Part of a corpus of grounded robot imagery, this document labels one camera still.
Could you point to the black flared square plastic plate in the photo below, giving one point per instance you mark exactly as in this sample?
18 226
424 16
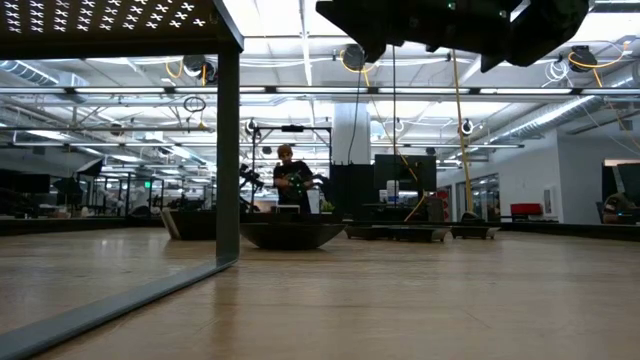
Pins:
195 227
320 219
265 219

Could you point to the black rounded glossy plastic plate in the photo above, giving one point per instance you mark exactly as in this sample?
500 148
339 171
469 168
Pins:
292 237

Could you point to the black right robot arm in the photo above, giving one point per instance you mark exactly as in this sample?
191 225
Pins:
550 30

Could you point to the black monitor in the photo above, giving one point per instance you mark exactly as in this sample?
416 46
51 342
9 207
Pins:
405 172

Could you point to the black cabinet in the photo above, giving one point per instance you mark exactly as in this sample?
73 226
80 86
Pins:
351 192

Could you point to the person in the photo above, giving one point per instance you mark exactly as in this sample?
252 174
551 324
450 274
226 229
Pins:
292 180

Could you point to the small green plant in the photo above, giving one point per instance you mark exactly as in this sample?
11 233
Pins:
327 206

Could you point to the grey perforated metal shelf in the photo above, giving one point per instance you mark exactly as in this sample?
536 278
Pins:
227 150

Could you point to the red storage box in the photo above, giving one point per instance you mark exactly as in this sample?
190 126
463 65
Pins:
526 209

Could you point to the black camera rig frame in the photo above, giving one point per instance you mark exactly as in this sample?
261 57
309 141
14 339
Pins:
292 129

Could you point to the black aluminium table frame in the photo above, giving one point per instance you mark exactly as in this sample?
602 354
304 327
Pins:
575 231

